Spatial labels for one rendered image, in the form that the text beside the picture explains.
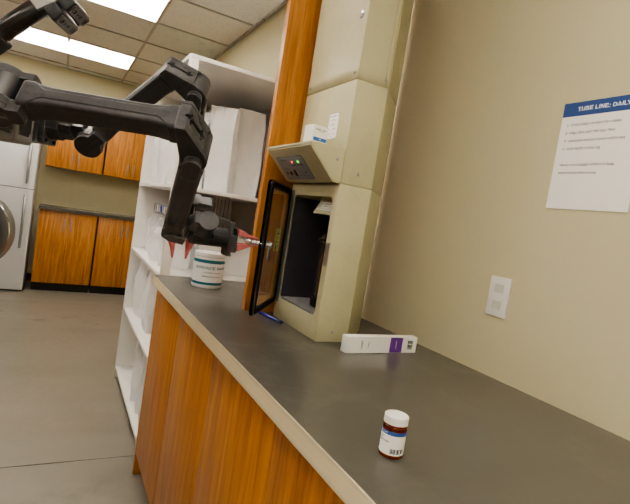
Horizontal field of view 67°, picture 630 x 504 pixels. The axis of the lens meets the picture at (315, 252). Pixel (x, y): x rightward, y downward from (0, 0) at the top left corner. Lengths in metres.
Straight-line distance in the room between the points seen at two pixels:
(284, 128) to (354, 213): 0.47
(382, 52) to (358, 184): 0.39
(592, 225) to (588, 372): 0.35
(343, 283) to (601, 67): 0.87
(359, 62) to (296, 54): 0.38
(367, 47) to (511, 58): 0.44
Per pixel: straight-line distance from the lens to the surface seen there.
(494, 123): 1.60
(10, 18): 1.44
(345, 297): 1.44
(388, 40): 1.54
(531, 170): 1.47
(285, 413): 0.92
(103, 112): 1.05
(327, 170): 1.37
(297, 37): 1.80
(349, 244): 1.42
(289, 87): 1.75
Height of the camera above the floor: 1.29
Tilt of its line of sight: 4 degrees down
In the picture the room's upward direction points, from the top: 9 degrees clockwise
